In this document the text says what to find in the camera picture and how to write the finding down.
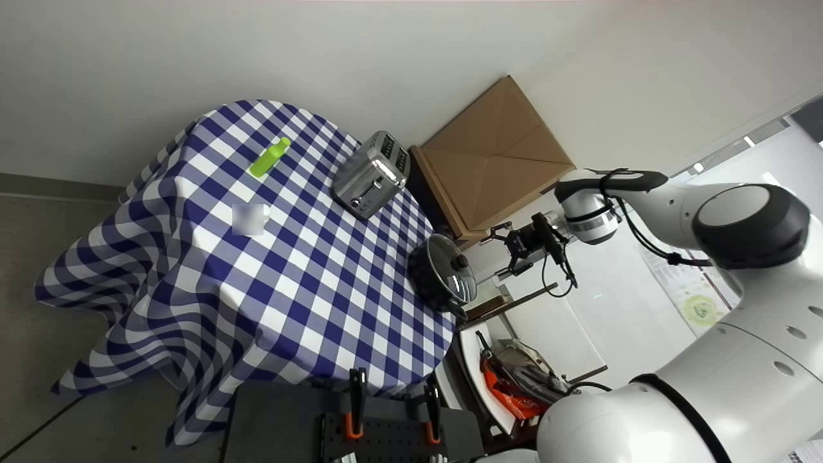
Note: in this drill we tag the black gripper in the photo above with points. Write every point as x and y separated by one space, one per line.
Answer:
527 246

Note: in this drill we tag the round glass pot lid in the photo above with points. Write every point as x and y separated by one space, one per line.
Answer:
452 270

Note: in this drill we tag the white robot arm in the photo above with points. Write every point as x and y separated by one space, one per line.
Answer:
743 392

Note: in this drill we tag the black cooking pot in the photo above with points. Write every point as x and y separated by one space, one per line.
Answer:
423 278

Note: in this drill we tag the brown cardboard box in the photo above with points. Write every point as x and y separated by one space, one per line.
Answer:
490 161

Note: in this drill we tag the orange grey item pile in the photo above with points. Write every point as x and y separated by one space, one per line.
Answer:
521 378

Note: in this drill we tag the silver toaster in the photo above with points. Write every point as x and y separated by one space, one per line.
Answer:
371 175

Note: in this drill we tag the black orange clamp right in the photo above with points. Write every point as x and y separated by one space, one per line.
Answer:
434 430

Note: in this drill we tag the black orange clamp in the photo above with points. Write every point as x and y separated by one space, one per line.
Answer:
434 430
356 400

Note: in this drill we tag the black orange clamp left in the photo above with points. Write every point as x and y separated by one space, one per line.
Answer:
356 400

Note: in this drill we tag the small white bottle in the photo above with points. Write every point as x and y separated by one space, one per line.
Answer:
252 219

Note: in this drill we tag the green sponge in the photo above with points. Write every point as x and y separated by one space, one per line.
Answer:
269 161

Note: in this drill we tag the blue white checkered tablecloth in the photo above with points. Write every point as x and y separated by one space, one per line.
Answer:
313 297

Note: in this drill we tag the wall poster with green circle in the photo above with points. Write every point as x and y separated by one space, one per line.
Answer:
700 293

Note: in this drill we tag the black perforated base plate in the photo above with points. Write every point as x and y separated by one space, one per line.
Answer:
395 434

